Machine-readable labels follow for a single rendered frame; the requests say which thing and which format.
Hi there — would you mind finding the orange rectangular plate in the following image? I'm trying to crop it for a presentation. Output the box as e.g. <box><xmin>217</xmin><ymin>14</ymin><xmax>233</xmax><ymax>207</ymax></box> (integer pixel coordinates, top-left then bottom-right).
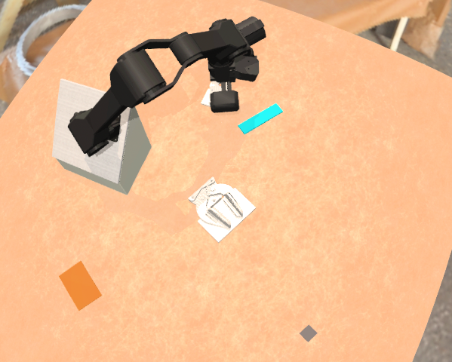
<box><xmin>59</xmin><ymin>261</ymin><xmax>102</xmax><ymax>311</ymax></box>

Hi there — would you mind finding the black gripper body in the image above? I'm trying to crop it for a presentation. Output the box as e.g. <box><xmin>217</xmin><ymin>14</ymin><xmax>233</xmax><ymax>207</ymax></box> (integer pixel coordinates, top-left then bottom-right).
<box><xmin>208</xmin><ymin>59</ymin><xmax>240</xmax><ymax>113</ymax></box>

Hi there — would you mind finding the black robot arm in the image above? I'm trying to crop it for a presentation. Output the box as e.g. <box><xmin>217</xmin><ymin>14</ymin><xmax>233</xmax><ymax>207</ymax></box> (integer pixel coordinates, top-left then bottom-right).
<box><xmin>68</xmin><ymin>16</ymin><xmax>266</xmax><ymax>157</ymax></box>

